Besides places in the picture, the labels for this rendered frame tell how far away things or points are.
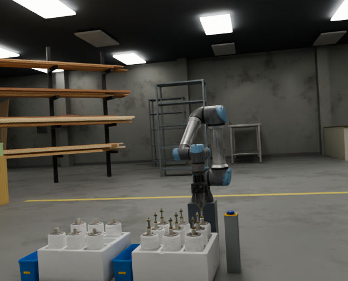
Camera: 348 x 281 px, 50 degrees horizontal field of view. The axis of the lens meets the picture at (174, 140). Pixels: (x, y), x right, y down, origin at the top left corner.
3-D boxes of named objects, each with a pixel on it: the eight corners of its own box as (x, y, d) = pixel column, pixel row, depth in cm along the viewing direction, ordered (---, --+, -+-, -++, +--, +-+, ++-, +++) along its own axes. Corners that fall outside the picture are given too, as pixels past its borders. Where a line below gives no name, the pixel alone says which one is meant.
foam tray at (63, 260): (76, 258, 241) (74, 231, 240) (132, 261, 230) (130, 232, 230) (38, 282, 203) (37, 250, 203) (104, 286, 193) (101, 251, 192)
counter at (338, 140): (353, 153, 1056) (351, 125, 1056) (382, 159, 827) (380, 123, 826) (325, 154, 1071) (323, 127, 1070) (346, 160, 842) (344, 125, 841)
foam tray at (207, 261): (155, 261, 227) (154, 232, 227) (220, 263, 217) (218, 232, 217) (133, 287, 189) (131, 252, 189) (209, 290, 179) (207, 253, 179)
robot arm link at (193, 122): (188, 104, 255) (169, 151, 219) (203, 103, 251) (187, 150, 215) (192, 118, 262) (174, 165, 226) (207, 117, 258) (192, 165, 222)
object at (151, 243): (140, 267, 197) (138, 233, 197) (157, 264, 201) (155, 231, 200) (145, 273, 188) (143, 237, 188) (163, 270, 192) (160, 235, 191)
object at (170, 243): (179, 265, 197) (178, 231, 197) (184, 271, 188) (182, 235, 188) (162, 267, 195) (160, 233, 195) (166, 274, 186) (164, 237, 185)
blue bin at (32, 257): (49, 263, 235) (48, 244, 235) (65, 263, 232) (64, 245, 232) (18, 281, 206) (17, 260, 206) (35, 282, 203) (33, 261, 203)
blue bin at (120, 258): (133, 263, 226) (131, 243, 226) (150, 263, 223) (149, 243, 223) (112, 282, 197) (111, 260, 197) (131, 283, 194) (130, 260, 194)
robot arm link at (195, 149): (206, 143, 212) (201, 144, 204) (207, 163, 212) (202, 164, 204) (193, 144, 215) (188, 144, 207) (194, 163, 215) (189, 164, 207)
